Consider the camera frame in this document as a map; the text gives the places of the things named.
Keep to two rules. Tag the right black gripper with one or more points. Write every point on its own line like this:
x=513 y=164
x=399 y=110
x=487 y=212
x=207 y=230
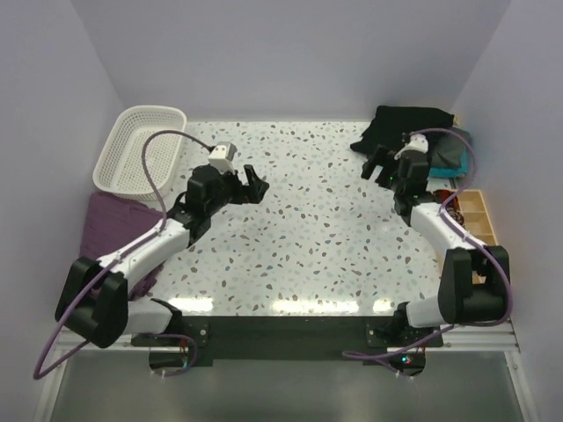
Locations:
x=380 y=156

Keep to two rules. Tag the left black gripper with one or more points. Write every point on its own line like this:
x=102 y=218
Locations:
x=251 y=193

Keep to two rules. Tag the black t shirt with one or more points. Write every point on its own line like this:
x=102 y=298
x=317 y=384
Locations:
x=391 y=122

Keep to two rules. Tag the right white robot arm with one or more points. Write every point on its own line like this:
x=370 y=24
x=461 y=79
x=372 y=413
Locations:
x=474 y=286

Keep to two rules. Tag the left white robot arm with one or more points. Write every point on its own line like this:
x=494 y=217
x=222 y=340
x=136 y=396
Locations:
x=95 y=301

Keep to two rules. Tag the teal folded t shirt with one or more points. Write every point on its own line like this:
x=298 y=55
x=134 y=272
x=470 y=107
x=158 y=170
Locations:
x=459 y=172

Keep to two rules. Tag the red patterned cloth in tray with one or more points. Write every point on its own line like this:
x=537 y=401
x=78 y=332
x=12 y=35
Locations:
x=453 y=208

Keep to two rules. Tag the grey folded t shirt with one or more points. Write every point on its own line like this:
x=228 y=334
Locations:
x=446 y=151

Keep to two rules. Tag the wooden compartment tray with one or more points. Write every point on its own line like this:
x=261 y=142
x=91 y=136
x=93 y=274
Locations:
x=476 y=217

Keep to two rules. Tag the white plastic basket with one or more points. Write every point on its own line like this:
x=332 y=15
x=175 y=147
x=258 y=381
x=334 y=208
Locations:
x=119 y=169

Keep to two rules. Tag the purple cloth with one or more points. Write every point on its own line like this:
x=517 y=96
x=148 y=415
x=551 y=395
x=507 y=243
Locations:
x=112 y=222

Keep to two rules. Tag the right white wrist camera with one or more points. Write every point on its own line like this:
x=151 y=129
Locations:
x=417 y=142

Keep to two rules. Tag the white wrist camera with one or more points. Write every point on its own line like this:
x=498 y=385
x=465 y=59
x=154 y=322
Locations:
x=221 y=157
x=417 y=142

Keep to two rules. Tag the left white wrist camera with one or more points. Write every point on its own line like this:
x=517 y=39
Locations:
x=221 y=157

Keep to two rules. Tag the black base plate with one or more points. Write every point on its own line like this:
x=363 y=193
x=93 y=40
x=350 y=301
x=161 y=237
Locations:
x=274 y=338

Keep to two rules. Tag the aluminium rail frame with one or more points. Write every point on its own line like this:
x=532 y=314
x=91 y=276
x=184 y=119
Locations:
x=404 y=361

